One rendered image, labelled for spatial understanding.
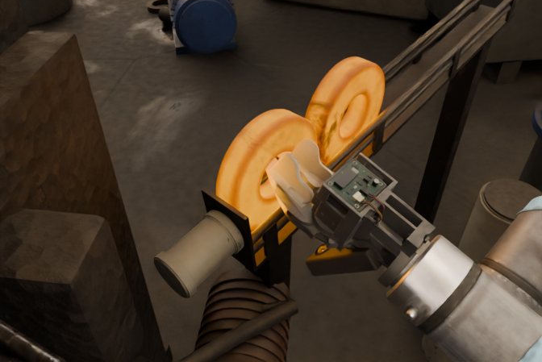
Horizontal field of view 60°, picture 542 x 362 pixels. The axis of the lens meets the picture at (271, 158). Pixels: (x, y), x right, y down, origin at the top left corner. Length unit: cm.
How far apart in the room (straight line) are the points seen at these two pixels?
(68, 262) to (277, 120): 27
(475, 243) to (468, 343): 47
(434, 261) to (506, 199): 45
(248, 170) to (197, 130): 136
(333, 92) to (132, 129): 141
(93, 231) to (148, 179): 127
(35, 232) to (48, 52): 21
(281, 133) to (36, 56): 27
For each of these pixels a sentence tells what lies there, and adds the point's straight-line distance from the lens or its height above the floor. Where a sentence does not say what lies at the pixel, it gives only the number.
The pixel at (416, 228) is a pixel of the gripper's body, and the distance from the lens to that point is 50.
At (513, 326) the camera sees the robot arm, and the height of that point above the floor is 71.
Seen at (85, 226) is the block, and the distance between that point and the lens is 44.
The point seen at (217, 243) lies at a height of 69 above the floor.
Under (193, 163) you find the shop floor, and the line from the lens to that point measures 173.
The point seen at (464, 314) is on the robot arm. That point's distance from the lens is 50.
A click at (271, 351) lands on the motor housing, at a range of 67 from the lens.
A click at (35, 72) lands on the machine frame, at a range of 54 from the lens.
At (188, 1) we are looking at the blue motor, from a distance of 222.
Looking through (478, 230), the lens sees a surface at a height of 46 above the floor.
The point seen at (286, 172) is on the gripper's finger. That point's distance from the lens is 54.
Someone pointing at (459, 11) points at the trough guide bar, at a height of 74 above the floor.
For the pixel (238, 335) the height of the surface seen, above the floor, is 57.
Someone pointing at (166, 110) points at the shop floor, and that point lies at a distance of 203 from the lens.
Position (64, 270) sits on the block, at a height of 80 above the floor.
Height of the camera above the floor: 111
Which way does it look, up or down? 40 degrees down
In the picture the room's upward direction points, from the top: straight up
